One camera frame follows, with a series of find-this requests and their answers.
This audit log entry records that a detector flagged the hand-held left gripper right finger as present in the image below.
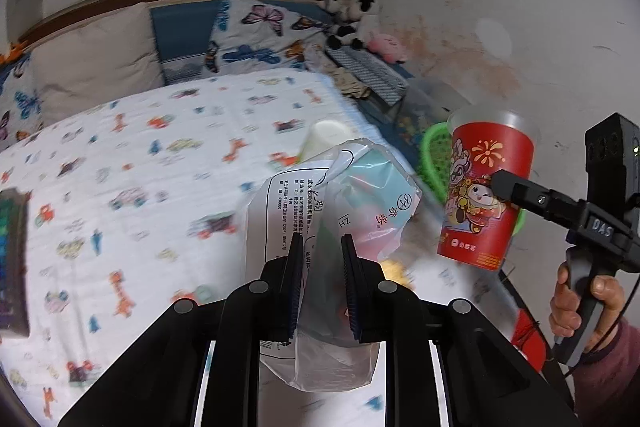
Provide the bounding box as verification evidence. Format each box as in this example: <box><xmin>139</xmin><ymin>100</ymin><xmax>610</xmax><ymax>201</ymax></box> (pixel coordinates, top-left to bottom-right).
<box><xmin>340</xmin><ymin>233</ymin><xmax>581</xmax><ymax>427</ymax></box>

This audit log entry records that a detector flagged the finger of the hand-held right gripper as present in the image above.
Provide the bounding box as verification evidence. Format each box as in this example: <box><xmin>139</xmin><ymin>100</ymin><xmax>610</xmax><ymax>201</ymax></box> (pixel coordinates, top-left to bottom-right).
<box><xmin>487</xmin><ymin>169</ymin><xmax>586</xmax><ymax>233</ymax></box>

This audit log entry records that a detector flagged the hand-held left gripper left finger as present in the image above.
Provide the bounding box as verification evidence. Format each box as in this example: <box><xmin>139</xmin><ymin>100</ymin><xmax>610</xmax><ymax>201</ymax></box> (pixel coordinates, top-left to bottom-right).
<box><xmin>57</xmin><ymin>233</ymin><xmax>306</xmax><ymax>427</ymax></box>

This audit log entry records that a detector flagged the red printed cup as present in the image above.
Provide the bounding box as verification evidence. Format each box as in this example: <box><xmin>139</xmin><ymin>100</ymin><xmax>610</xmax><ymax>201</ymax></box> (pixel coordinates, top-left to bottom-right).
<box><xmin>436</xmin><ymin>107</ymin><xmax>541</xmax><ymax>273</ymax></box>

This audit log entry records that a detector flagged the clear printed plastic bag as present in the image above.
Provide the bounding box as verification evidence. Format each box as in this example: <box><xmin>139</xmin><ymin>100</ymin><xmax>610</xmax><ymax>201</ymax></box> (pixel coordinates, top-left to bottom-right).
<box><xmin>247</xmin><ymin>138</ymin><xmax>396</xmax><ymax>393</ymax></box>

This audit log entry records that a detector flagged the green plastic basket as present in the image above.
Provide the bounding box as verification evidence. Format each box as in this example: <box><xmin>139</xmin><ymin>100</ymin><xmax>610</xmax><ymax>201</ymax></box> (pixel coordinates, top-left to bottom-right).
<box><xmin>419</xmin><ymin>122</ymin><xmax>527</xmax><ymax>235</ymax></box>

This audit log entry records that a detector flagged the person's right forearm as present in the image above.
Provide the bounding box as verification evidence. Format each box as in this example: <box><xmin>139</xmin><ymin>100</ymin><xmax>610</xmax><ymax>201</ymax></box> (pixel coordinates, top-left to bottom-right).
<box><xmin>570</xmin><ymin>319</ymin><xmax>640</xmax><ymax>427</ymax></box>

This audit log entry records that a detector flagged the person's right hand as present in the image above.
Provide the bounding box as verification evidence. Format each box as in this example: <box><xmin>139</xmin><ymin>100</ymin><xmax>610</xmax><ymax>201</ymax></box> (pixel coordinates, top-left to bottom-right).
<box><xmin>550</xmin><ymin>263</ymin><xmax>627</xmax><ymax>350</ymax></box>

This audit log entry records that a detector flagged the red bag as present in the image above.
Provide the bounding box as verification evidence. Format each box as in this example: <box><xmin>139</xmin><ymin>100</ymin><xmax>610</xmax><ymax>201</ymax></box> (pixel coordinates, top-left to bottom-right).
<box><xmin>510</xmin><ymin>307</ymin><xmax>552</xmax><ymax>373</ymax></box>

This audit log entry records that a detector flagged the small white cup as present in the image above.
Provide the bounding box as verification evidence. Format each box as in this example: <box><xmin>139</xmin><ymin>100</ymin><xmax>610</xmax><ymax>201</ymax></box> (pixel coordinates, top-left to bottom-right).
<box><xmin>299</xmin><ymin>119</ymin><xmax>352</xmax><ymax>164</ymax></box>

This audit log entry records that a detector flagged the grey striped cloth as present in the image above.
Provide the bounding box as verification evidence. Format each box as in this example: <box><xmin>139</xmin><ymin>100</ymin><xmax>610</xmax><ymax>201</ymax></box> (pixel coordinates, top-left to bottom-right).
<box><xmin>325</xmin><ymin>47</ymin><xmax>409</xmax><ymax>108</ymax></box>

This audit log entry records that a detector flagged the pink plush toy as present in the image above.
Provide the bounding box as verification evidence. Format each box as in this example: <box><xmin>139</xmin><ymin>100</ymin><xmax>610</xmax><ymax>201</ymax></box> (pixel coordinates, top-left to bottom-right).
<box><xmin>367</xmin><ymin>33</ymin><xmax>409</xmax><ymax>64</ymax></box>

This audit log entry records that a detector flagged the black white plush toy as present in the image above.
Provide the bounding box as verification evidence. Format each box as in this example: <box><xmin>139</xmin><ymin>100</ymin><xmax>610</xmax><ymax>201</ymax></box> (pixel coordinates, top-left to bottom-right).
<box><xmin>326</xmin><ymin>0</ymin><xmax>382</xmax><ymax>52</ymax></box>

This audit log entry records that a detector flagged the butterfly print pillow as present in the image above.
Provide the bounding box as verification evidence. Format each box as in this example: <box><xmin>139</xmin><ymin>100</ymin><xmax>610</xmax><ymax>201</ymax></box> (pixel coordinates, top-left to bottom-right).
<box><xmin>0</xmin><ymin>54</ymin><xmax>47</xmax><ymax>152</ymax></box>
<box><xmin>202</xmin><ymin>0</ymin><xmax>336</xmax><ymax>78</ymax></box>

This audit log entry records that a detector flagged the blue cushion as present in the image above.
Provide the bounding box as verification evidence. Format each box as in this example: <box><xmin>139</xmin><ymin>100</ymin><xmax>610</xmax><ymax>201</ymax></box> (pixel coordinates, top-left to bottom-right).
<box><xmin>150</xmin><ymin>2</ymin><xmax>227</xmax><ymax>86</ymax></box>

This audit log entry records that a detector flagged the plastic case of coloured blocks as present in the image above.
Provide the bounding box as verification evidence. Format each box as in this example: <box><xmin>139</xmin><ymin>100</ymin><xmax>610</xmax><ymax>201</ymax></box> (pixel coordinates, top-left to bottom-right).
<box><xmin>0</xmin><ymin>188</ymin><xmax>32</xmax><ymax>338</ymax></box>

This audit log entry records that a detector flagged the beige pillow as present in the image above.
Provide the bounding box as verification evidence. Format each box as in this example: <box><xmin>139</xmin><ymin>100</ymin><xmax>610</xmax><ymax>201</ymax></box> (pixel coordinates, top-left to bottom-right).
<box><xmin>30</xmin><ymin>2</ymin><xmax>166</xmax><ymax>128</ymax></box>

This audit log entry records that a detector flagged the orange plush toy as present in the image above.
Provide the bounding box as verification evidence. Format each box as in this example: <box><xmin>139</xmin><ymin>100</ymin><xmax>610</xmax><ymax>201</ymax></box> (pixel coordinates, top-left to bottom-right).
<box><xmin>0</xmin><ymin>41</ymin><xmax>27</xmax><ymax>64</ymax></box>

